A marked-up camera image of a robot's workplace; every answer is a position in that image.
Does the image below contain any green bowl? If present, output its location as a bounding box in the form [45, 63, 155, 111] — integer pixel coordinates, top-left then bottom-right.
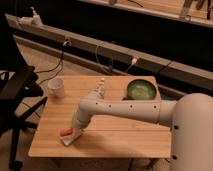
[127, 79, 157, 100]

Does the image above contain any wooden table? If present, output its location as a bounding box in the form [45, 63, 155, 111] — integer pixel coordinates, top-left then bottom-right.
[29, 76, 170, 158]

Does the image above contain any black office chair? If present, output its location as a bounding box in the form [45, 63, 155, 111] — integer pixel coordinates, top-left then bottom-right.
[0, 7, 47, 171]

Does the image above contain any white sponge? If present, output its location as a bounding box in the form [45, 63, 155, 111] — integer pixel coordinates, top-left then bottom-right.
[60, 131, 82, 146]

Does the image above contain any white cup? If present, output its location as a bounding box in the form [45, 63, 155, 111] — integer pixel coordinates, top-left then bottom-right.
[48, 78, 65, 98]

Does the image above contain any white plastic bottle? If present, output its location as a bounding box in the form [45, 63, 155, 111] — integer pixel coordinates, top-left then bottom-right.
[95, 78, 105, 95]

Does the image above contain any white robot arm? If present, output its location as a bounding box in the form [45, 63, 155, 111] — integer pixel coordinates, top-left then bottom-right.
[72, 91, 213, 171]

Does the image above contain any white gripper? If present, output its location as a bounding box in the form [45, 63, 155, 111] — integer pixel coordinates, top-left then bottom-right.
[71, 115, 89, 135]

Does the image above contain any white cable with plug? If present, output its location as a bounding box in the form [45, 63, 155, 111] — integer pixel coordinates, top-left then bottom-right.
[125, 57, 140, 74]

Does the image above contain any black cable on floor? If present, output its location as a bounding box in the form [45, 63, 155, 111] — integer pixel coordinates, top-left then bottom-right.
[34, 39, 72, 85]

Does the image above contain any white spray bottle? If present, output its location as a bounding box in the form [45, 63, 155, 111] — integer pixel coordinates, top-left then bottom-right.
[18, 6, 43, 27]

